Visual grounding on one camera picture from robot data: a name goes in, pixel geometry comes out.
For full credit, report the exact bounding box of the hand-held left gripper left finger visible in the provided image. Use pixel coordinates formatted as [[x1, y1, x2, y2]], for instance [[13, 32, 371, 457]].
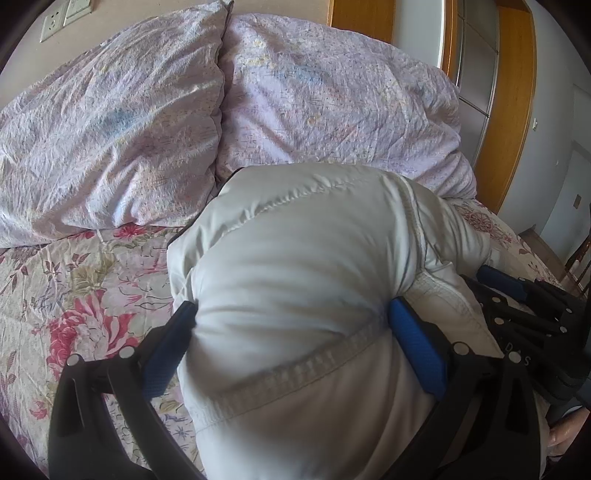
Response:
[[48, 300, 206, 480]]

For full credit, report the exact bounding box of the white wall socket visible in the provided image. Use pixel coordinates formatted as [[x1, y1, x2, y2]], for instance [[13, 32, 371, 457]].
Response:
[[39, 7, 68, 43]]

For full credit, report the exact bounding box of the dark wooden chair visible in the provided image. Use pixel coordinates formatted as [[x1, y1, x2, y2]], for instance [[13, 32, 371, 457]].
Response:
[[560, 237, 591, 298]]

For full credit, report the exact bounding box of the floral bed sheet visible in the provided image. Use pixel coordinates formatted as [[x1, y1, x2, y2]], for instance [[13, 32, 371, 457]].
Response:
[[0, 196, 566, 480]]

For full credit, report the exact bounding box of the person's right hand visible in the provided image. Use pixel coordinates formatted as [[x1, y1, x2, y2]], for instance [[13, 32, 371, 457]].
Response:
[[546, 405, 591, 459]]

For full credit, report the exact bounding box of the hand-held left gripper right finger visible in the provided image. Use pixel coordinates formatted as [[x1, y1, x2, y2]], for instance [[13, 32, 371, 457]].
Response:
[[387, 295, 542, 480]]

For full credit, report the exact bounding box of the wooden wardrobe with white doors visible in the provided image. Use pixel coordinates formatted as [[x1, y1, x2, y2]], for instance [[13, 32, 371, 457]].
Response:
[[328, 0, 540, 214]]

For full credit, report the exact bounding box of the lavender floral pillow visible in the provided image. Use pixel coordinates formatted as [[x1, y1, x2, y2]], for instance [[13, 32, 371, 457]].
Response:
[[0, 0, 234, 247], [215, 13, 478, 200]]

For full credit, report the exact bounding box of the white puffy jacket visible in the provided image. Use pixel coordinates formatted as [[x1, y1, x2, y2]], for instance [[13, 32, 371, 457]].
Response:
[[165, 162, 550, 480]]

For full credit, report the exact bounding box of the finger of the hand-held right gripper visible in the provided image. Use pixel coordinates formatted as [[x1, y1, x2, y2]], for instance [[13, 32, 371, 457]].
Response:
[[475, 264, 536, 305], [459, 274, 561, 344]]

